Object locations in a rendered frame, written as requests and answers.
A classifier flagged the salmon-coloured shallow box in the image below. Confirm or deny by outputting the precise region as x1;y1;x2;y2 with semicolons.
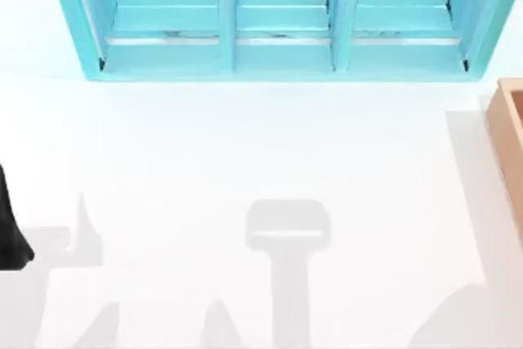
485;78;523;232

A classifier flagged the light blue rack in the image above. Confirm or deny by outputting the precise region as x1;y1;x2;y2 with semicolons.
45;0;523;83

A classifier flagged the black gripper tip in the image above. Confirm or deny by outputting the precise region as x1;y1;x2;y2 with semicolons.
0;164;35;274

